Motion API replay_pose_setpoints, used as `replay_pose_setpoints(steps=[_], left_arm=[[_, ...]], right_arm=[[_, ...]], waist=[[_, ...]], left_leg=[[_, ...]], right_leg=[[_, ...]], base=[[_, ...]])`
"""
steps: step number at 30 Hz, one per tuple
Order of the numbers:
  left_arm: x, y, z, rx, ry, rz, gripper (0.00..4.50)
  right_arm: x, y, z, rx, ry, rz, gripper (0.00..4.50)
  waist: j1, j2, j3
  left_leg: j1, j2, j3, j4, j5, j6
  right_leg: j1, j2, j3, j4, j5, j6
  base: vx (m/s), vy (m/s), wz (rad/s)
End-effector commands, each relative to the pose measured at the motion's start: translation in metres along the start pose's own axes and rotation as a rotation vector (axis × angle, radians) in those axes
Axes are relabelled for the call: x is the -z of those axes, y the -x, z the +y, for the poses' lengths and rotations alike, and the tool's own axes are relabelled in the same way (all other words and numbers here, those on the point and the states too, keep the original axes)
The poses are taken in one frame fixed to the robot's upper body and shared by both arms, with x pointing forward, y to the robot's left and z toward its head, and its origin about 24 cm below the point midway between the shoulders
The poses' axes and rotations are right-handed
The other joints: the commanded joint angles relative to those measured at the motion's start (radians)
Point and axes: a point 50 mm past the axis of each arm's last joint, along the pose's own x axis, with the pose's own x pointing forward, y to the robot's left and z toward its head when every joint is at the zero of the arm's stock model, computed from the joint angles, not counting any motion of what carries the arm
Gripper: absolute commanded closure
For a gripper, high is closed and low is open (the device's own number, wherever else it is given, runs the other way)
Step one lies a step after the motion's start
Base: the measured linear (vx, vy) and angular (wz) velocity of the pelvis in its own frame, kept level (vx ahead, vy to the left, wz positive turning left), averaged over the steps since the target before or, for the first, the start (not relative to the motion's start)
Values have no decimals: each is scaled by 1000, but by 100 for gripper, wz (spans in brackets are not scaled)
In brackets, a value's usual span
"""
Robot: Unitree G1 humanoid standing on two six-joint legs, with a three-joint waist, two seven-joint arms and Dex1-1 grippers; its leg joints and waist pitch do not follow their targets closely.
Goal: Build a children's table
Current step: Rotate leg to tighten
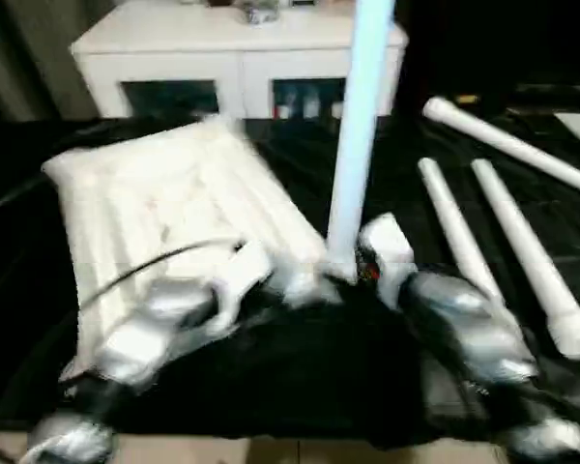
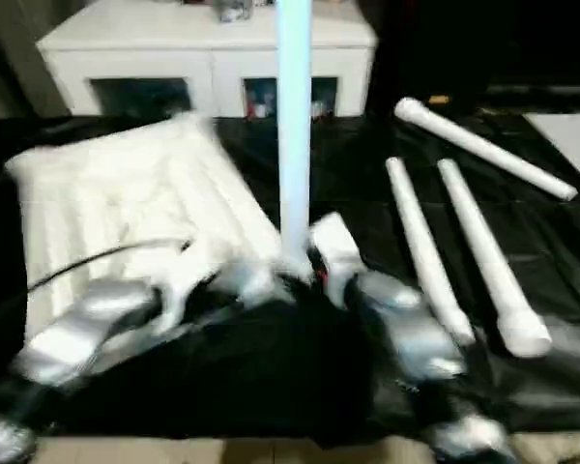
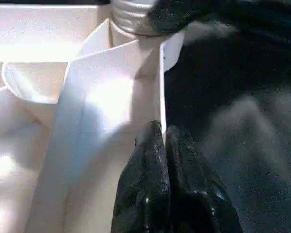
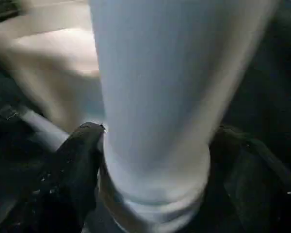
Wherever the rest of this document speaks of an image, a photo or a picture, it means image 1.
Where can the white plastic table leg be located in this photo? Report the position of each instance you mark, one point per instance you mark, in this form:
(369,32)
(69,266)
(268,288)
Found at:
(507,142)
(362,121)
(454,227)
(527,251)

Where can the white plastic table top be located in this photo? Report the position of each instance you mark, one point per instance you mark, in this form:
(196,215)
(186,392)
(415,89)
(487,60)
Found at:
(150,203)

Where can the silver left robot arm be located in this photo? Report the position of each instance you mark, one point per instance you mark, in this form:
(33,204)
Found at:
(140,338)

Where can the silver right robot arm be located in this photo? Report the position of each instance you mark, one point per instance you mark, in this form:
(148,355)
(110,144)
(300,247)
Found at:
(469,319)

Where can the black mat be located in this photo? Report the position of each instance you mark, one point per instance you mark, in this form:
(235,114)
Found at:
(295,377)

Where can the black box with yellow label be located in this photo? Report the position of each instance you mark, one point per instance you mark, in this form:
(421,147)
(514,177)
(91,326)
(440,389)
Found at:
(512,43)

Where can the white cabinet with glass doors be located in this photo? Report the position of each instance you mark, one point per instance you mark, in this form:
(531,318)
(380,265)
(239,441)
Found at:
(174,48)

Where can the grey curtain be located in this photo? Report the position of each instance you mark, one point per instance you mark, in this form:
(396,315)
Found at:
(24,53)

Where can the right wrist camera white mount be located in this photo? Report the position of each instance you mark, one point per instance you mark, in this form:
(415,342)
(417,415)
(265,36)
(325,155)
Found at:
(386,241)

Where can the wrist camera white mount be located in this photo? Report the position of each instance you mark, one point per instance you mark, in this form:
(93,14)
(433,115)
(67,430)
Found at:
(244,275)
(386,241)

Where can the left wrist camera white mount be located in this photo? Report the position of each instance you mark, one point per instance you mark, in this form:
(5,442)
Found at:
(244,275)

